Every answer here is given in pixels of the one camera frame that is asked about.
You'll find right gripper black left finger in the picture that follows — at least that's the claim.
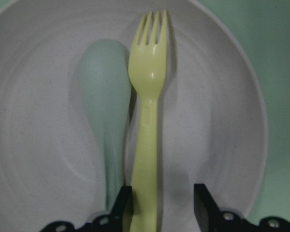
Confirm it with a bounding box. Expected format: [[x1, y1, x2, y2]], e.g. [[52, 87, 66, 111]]
[[42, 186, 133, 232]]

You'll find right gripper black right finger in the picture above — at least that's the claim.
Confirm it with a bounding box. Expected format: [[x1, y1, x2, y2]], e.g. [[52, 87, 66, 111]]
[[193, 184, 290, 232]]

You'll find white round plate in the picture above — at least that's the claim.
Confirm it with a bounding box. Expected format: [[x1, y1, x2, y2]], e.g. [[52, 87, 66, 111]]
[[0, 0, 267, 232]]

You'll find yellow plastic fork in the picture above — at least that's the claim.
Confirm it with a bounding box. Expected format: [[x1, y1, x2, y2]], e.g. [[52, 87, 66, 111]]
[[128, 10, 168, 232]]

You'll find pale green plastic spoon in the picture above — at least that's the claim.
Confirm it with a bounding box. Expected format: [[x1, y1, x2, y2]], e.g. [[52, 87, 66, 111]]
[[79, 39, 131, 210]]

